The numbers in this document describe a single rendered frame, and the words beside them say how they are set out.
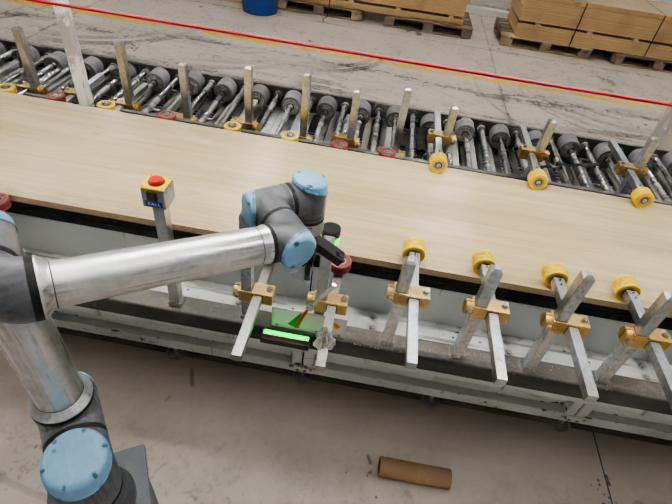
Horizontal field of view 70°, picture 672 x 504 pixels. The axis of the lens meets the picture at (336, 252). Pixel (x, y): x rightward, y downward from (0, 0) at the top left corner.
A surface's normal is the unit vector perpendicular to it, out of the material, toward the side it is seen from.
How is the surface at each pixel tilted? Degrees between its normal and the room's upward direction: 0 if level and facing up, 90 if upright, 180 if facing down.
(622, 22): 90
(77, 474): 5
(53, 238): 90
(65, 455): 5
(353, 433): 0
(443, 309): 90
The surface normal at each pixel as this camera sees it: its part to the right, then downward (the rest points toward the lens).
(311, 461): 0.11, -0.73
